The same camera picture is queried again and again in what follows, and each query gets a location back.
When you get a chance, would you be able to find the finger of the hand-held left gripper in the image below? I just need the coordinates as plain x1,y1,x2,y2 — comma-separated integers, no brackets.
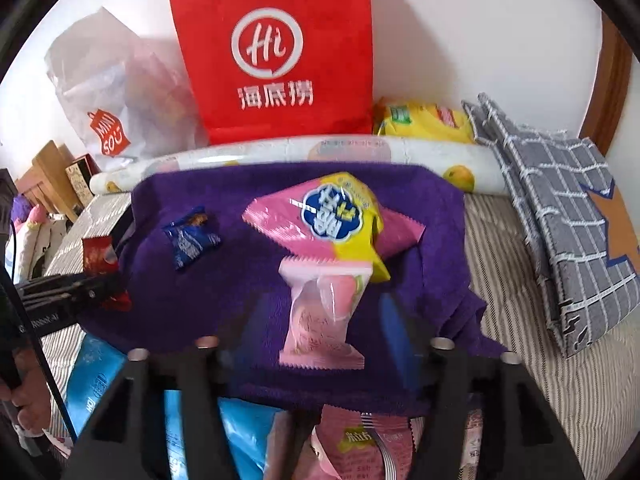
22,287,128,313
15,274,121,298

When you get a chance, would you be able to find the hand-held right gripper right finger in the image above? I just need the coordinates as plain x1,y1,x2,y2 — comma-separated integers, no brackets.
380,295,586,480

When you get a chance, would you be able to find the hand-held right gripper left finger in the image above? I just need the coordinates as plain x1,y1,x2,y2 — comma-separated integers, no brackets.
62,305,261,480

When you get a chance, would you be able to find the red snack packet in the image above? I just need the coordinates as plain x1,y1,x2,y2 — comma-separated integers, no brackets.
81,234,133,311

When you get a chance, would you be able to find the purple towel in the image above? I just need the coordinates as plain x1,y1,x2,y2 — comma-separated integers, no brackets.
80,161,508,418

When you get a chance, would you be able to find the blue snack packet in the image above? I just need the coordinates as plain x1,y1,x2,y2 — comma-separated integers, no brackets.
162,205,222,272

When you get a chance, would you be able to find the pink packet with clear window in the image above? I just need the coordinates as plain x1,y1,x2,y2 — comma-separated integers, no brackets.
277,255,373,372

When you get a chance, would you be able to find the pink yellow snack packet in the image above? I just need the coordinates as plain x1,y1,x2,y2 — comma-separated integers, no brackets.
242,171,427,285

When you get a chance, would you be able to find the person's left hand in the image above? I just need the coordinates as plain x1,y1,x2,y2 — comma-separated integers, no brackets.
0,352,53,436

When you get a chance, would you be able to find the colourful pillow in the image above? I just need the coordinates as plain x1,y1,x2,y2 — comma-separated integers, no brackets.
20,207,66,281

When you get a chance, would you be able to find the striped mattress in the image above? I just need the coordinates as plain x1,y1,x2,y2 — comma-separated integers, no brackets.
40,190,640,480

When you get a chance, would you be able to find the blue tissue box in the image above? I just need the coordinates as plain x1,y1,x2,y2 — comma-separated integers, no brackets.
62,332,296,480

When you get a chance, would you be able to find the patterned box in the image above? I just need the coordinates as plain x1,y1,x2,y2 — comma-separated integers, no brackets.
65,154,101,206

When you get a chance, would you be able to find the wooden headboard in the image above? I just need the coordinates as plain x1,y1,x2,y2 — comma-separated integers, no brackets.
17,140,81,221

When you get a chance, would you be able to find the white plastic bag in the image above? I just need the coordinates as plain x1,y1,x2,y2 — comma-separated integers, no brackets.
44,6,211,171

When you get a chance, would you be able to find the grey checked cloth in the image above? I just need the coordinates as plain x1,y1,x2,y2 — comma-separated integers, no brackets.
461,92,640,359

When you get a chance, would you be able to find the patterned paper roll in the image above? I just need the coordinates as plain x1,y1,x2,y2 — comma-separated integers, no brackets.
90,132,506,196

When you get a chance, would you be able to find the yellow plastic pack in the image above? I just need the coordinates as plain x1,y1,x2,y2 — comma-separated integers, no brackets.
372,97,476,145

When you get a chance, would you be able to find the red paper bag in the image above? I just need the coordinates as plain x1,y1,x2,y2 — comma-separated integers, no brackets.
167,0,375,146

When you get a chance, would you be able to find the wooden door frame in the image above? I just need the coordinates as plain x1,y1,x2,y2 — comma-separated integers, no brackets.
580,12,633,156

